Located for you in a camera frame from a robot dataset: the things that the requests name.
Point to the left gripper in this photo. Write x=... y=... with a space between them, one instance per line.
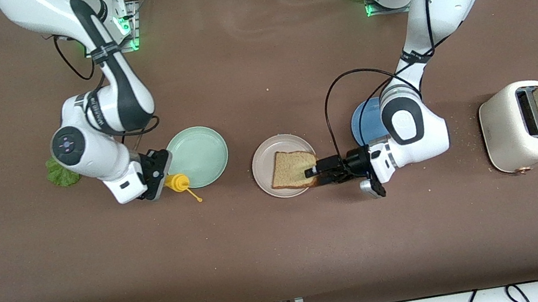
x=356 y=160

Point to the yellow mustard squeeze bottle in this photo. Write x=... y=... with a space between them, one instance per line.
x=177 y=183

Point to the green lettuce leaf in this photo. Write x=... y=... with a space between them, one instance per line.
x=60 y=177

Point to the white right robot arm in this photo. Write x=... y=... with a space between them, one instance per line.
x=83 y=149

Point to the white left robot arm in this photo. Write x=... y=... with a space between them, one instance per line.
x=411 y=121

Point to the light green plate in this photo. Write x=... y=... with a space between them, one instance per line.
x=198 y=154

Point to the blue plate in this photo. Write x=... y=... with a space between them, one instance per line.
x=366 y=126

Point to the beige plate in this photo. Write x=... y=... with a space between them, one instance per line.
x=263 y=165

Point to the white toaster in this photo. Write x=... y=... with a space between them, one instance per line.
x=504 y=133

